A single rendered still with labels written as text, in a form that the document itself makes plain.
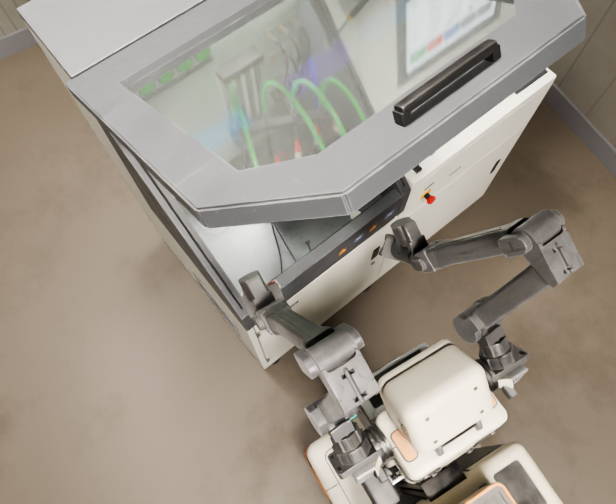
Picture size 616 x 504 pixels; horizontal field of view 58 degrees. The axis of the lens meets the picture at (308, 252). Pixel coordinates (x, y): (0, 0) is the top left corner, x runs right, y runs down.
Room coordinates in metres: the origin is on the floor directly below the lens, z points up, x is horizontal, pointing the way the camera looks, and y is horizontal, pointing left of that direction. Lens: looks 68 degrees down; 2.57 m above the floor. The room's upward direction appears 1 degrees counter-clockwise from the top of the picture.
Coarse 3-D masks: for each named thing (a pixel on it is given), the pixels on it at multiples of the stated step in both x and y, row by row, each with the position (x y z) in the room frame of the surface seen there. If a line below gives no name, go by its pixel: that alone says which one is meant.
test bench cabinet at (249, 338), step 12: (156, 216) 0.86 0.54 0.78; (180, 252) 0.80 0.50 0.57; (192, 264) 0.70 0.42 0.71; (384, 264) 0.86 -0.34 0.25; (192, 276) 0.86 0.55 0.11; (204, 288) 0.72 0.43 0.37; (216, 300) 0.63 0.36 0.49; (228, 312) 0.54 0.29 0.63; (240, 324) 0.46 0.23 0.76; (240, 336) 0.54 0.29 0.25; (252, 336) 0.44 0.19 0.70; (252, 348) 0.46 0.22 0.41; (264, 360) 0.44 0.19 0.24; (276, 360) 0.48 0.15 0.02
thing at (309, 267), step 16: (368, 208) 0.80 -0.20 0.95; (384, 208) 0.80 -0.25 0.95; (352, 224) 0.74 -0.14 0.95; (368, 224) 0.75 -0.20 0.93; (384, 224) 0.80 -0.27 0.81; (336, 240) 0.68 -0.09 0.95; (352, 240) 0.71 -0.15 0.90; (304, 256) 0.63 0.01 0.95; (320, 256) 0.63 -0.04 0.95; (336, 256) 0.66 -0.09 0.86; (288, 272) 0.58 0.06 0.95; (304, 272) 0.58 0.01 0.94; (320, 272) 0.62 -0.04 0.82; (288, 288) 0.54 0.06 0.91
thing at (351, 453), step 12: (360, 432) 0.08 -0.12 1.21; (336, 444) 0.06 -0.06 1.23; (348, 444) 0.06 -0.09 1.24; (360, 444) 0.06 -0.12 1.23; (336, 456) 0.03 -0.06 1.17; (348, 456) 0.03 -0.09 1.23; (360, 456) 0.03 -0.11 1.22; (372, 456) 0.03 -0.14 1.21; (336, 468) 0.01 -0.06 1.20; (348, 468) 0.01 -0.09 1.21
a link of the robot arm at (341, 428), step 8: (320, 400) 0.15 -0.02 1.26; (344, 416) 0.12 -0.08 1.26; (328, 424) 0.10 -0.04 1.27; (336, 424) 0.10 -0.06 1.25; (344, 424) 0.10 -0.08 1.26; (352, 424) 0.10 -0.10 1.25; (328, 432) 0.08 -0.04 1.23; (336, 432) 0.08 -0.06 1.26; (344, 432) 0.08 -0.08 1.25; (336, 440) 0.07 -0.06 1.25
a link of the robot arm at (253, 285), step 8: (256, 272) 0.46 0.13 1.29; (240, 280) 0.44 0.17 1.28; (248, 280) 0.43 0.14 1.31; (256, 280) 0.43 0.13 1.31; (248, 288) 0.42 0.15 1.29; (256, 288) 0.41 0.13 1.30; (264, 288) 0.41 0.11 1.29; (248, 296) 0.40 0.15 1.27; (256, 296) 0.39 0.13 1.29; (264, 296) 0.40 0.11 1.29; (272, 296) 0.40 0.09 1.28; (256, 304) 0.38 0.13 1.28; (264, 304) 0.38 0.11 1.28; (256, 320) 0.33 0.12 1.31; (264, 328) 0.32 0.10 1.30
